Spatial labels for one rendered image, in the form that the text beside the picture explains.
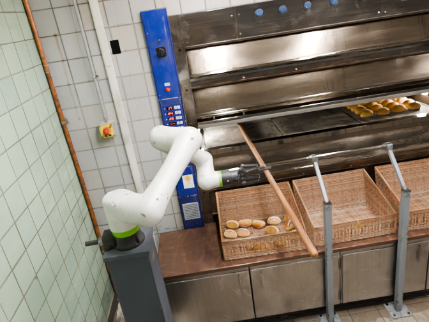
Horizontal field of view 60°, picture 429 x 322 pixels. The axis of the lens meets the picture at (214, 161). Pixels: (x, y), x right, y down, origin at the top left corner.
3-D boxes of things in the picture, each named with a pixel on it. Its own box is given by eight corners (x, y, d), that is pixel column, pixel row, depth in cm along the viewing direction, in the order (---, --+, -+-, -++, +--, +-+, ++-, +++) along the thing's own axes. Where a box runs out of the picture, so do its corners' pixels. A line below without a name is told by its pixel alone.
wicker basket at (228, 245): (219, 222, 286) (214, 191, 275) (291, 211, 285) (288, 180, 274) (223, 262, 241) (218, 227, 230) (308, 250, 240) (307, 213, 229)
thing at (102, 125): (103, 135, 254) (99, 121, 250) (117, 133, 254) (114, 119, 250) (101, 138, 247) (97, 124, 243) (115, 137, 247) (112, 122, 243)
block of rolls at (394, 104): (332, 100, 335) (332, 94, 333) (384, 92, 336) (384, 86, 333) (362, 119, 279) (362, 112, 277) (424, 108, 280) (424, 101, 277)
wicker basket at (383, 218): (292, 211, 286) (290, 179, 275) (363, 199, 287) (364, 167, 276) (313, 248, 241) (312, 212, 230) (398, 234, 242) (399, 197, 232)
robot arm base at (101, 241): (84, 257, 160) (80, 246, 158) (92, 238, 174) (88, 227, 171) (143, 248, 161) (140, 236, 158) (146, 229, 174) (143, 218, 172)
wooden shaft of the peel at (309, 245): (319, 259, 141) (318, 252, 140) (311, 260, 141) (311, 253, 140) (242, 128, 299) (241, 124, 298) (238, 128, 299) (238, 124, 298)
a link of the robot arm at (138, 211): (146, 218, 141) (201, 121, 170) (115, 211, 149) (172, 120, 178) (161, 235, 150) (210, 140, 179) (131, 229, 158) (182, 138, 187)
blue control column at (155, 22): (191, 185, 484) (159, 11, 401) (203, 183, 484) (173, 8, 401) (196, 287, 306) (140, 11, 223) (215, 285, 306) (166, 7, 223)
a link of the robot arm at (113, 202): (131, 241, 155) (120, 202, 148) (105, 235, 163) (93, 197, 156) (150, 225, 166) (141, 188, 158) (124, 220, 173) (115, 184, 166)
